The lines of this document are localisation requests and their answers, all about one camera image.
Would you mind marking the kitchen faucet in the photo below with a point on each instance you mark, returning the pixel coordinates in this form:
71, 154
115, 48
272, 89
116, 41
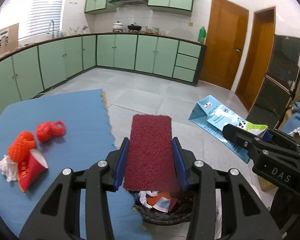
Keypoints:
51, 29

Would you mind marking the wooden door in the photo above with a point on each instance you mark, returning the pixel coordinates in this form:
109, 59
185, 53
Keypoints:
258, 57
225, 41

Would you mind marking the dark red scouring pad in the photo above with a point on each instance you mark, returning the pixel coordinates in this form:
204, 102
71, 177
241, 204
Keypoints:
150, 164

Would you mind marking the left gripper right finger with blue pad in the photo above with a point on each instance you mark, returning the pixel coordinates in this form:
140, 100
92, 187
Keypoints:
244, 216

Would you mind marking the orange foam fruit net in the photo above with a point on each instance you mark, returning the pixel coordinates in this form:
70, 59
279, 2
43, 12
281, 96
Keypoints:
20, 148

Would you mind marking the black trash bin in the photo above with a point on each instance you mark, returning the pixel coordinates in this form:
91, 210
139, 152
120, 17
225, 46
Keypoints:
180, 210

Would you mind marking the window blinds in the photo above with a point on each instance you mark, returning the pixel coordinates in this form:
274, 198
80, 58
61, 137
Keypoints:
37, 16

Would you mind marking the red plastic bag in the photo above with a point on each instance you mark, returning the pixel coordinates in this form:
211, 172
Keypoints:
45, 131

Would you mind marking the blue white paper cup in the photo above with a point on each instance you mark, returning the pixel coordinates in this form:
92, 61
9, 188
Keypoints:
162, 205

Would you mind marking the white cooking pot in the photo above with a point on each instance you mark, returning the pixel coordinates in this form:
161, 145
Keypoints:
117, 27

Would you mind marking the red festive paper cup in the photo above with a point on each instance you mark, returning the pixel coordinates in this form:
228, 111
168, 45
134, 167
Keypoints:
30, 169

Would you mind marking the green bottle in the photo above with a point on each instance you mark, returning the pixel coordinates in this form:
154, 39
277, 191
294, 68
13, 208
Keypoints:
202, 34

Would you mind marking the brown cardboard board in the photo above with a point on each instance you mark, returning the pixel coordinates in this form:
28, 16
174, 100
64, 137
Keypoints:
9, 40

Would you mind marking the black wok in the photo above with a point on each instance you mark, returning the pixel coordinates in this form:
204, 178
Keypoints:
134, 28

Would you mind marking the white tissue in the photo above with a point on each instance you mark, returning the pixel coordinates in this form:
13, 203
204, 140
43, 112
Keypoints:
8, 169

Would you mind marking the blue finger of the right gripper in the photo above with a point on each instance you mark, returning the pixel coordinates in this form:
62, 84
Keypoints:
267, 137

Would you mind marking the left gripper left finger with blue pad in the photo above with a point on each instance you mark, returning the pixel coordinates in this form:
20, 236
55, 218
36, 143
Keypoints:
56, 216

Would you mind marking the black glass cabinet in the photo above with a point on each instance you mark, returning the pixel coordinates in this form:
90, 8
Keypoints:
280, 83

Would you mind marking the blue scalloped table mat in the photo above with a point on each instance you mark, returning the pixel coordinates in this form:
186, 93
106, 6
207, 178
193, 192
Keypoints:
87, 140

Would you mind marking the green lower kitchen cabinets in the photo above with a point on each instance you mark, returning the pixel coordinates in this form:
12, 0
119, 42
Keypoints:
30, 71

